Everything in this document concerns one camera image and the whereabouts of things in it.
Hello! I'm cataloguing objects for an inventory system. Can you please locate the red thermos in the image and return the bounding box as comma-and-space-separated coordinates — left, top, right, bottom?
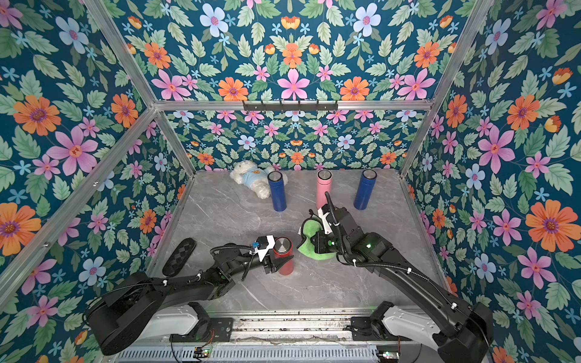
274, 237, 294, 276

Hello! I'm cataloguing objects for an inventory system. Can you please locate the green microfiber cloth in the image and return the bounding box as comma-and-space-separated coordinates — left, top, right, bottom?
297, 218, 336, 261

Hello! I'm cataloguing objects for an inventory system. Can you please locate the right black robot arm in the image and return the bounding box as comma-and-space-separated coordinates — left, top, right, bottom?
307, 193, 493, 362

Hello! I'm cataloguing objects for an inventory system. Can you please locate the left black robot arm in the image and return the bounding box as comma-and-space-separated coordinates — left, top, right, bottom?
83, 235, 293, 355

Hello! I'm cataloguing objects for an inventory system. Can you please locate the pink thermos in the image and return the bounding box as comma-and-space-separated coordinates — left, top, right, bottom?
316, 170, 332, 209

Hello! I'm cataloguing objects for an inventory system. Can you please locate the blue thermos right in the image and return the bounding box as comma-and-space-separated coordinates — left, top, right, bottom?
353, 169, 377, 210

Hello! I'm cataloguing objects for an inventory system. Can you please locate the dark blue thermos left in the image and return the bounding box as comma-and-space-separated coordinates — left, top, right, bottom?
267, 171, 287, 212

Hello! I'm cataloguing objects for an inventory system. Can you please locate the black checkered oval pad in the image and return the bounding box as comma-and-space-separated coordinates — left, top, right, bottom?
162, 237, 197, 278

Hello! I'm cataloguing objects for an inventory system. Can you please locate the white teddy bear plush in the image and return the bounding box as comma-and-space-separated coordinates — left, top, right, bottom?
229, 160, 275, 199

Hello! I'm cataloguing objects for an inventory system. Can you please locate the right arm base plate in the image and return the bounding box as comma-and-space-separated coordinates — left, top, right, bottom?
345, 317, 387, 341

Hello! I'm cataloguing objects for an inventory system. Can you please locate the black wall hook rail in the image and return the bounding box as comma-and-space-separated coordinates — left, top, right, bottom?
242, 101, 339, 112

